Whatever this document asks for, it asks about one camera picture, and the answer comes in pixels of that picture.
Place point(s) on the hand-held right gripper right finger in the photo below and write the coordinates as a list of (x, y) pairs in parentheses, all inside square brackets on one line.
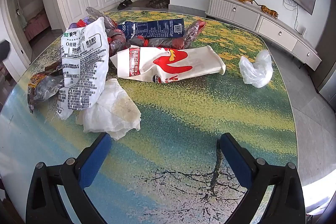
[(233, 158)]

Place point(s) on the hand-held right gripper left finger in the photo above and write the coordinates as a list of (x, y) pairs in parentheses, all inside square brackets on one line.
[(95, 161)]

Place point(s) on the white red paper bag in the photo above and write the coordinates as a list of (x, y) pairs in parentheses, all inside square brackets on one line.
[(183, 61)]

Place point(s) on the crumpled white tissue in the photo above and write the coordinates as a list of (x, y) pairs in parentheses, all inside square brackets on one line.
[(115, 108)]

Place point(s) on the red brown snack packet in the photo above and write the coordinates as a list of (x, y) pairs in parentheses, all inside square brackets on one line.
[(44, 87)]

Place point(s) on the clear plastic bag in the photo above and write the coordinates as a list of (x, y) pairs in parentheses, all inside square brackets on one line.
[(256, 69)]

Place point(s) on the white printed milk bag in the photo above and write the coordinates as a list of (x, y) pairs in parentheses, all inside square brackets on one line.
[(84, 61)]

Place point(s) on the crumpled red clear plastic wrapper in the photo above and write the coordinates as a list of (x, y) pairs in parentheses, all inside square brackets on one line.
[(118, 40), (194, 31)]

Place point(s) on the purple white plastic bag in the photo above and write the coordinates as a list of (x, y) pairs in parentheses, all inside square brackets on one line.
[(80, 24)]

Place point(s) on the black blurred object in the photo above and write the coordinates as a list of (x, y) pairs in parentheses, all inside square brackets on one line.
[(4, 50)]

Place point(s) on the dark blue carton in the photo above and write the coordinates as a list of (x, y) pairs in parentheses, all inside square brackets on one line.
[(155, 28)]

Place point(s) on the pink bedding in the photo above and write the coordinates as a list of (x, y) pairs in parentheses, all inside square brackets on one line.
[(38, 26)]

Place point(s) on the white grey television cabinet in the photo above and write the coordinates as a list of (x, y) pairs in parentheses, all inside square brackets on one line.
[(236, 10)]

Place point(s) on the golden tiger ornament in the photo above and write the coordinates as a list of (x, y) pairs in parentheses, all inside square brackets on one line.
[(269, 11)]

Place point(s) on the black shoes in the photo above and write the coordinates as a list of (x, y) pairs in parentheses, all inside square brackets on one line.
[(124, 4)]

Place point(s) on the brown sandals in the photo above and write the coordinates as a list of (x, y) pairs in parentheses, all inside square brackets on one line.
[(157, 2)]

